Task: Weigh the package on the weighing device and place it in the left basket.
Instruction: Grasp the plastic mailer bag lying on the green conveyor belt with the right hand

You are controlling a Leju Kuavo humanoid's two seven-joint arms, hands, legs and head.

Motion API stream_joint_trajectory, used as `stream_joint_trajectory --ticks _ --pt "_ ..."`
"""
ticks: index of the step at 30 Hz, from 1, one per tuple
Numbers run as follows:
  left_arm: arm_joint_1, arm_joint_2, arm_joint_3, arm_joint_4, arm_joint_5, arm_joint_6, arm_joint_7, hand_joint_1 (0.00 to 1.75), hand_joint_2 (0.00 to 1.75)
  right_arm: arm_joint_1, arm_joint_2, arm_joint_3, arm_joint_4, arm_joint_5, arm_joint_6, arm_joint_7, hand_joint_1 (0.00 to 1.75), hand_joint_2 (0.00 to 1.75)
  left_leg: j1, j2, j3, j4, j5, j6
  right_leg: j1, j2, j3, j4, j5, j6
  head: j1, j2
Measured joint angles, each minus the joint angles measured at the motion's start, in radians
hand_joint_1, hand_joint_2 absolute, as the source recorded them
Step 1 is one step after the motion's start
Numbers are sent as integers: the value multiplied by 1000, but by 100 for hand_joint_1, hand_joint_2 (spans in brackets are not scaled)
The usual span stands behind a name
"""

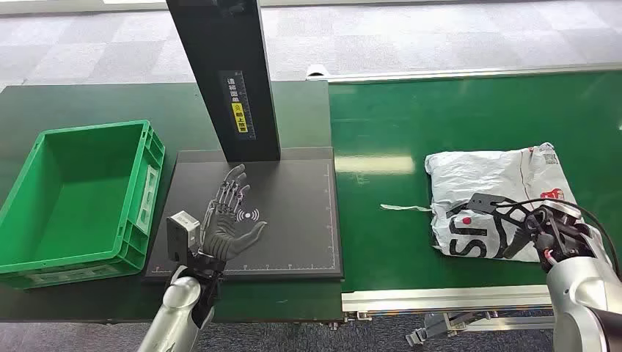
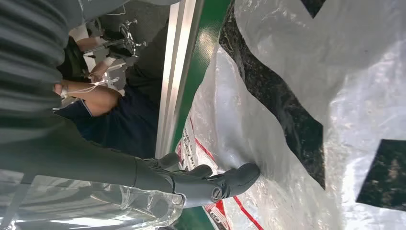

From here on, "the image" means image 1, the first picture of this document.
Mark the black weighing scale platform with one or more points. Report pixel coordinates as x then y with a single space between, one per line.
291 218

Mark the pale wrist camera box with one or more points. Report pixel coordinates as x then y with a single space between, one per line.
486 203
181 233

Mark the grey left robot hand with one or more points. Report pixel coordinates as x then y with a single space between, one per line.
223 235

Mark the white conveyor end cap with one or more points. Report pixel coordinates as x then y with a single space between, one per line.
317 72

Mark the metal bracket under conveyor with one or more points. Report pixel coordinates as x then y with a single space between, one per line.
437 326

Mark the black yellow column label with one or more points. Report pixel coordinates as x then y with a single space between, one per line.
239 116

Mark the aluminium conveyor frame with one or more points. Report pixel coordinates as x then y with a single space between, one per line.
437 297

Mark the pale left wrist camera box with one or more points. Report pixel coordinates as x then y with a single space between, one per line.
181 233

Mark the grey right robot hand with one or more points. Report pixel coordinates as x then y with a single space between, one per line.
521 240

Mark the green plastic basket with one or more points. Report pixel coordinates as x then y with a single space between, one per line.
73 204

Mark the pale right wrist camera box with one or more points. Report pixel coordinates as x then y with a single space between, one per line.
486 203

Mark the black scale column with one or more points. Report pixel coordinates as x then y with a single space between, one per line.
218 48

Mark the green conveyor belt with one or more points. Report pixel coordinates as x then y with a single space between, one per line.
388 121

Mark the white package with black print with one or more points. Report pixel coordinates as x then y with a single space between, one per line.
476 175

